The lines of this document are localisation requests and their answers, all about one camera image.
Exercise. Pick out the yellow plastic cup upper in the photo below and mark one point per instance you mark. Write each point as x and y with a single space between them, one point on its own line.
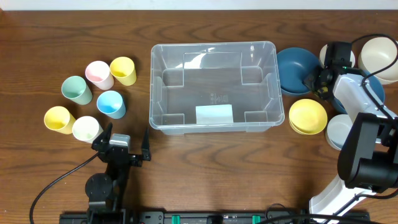
123 69

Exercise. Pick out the yellow bowl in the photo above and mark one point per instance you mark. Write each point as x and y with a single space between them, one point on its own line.
307 117

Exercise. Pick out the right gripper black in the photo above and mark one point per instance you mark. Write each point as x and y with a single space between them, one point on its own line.
321 83

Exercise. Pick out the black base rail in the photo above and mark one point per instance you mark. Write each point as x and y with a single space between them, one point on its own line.
170 218

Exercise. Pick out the dark blue bowl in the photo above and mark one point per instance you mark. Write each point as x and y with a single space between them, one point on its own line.
295 64
373 81

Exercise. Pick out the pale white-green plastic cup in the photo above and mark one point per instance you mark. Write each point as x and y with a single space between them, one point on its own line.
86 129

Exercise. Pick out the clear plastic storage bin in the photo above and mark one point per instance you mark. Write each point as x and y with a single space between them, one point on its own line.
242 74

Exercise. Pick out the pink plastic cup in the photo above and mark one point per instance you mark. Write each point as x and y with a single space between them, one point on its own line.
98 72

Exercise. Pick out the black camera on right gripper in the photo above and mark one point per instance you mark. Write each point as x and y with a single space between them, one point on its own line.
338 54

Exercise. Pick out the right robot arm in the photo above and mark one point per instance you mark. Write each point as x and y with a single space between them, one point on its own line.
367 164

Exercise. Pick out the light grey-blue bowl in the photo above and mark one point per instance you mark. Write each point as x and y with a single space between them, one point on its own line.
337 130

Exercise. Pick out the silver camera on left gripper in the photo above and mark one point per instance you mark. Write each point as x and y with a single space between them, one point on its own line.
120 140

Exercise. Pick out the yellow plastic cup lower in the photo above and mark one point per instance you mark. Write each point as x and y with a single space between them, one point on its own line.
59 119

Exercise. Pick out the small white bowl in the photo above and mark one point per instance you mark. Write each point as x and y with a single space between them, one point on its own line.
323 55

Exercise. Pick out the white label on bin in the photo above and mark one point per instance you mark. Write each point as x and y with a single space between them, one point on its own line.
214 114

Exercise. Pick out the blue plastic cup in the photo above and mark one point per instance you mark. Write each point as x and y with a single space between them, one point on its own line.
111 103

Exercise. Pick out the yellow plastic cup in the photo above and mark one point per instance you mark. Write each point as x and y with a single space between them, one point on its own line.
59 119
123 69

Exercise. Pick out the large beige bowl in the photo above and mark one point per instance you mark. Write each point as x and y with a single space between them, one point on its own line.
376 54

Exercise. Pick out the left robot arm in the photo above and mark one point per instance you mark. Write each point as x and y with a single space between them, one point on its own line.
105 190

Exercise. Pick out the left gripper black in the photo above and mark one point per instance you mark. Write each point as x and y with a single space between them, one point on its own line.
123 156

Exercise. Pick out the green plastic cup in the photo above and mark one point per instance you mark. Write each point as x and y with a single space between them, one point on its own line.
75 88

